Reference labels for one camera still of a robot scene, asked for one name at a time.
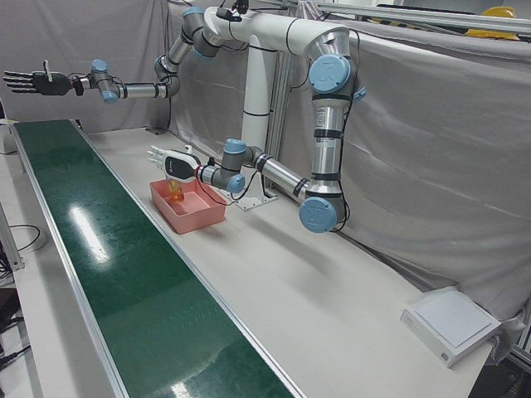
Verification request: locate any black head camera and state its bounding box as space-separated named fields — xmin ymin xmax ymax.
xmin=215 ymin=0 xmax=250 ymax=22

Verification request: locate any grey fabric curtain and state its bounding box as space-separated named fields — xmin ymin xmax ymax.
xmin=168 ymin=0 xmax=531 ymax=332
xmin=0 ymin=0 xmax=183 ymax=134

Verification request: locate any white flat box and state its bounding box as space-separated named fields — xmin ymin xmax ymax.
xmin=400 ymin=285 xmax=502 ymax=369

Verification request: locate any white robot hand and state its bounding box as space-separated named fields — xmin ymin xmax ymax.
xmin=145 ymin=143 xmax=204 ymax=183

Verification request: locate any orange juice bottle yellow cap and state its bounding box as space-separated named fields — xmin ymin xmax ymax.
xmin=167 ymin=178 xmax=186 ymax=203

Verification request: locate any aluminium frame beam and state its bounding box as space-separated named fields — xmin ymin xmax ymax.
xmin=298 ymin=0 xmax=531 ymax=35

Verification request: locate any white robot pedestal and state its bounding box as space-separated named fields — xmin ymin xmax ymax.
xmin=202 ymin=6 xmax=352 ymax=211

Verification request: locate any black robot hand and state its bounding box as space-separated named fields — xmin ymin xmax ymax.
xmin=2 ymin=60 xmax=71 ymax=98

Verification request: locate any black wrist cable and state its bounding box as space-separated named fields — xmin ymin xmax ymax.
xmin=197 ymin=165 xmax=259 ymax=205

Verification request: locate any pink plastic basket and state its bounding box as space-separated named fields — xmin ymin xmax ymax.
xmin=149 ymin=173 xmax=228 ymax=235

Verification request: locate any aluminium frame leg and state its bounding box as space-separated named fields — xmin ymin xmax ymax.
xmin=0 ymin=202 xmax=24 ymax=273

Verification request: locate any looped floor cable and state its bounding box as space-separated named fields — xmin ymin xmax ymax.
xmin=7 ymin=223 xmax=46 ymax=253

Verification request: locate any white conveyor end box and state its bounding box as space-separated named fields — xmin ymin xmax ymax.
xmin=0 ymin=119 xmax=17 ymax=155

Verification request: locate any green conveyor belt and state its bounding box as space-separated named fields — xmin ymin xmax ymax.
xmin=10 ymin=118 xmax=308 ymax=398

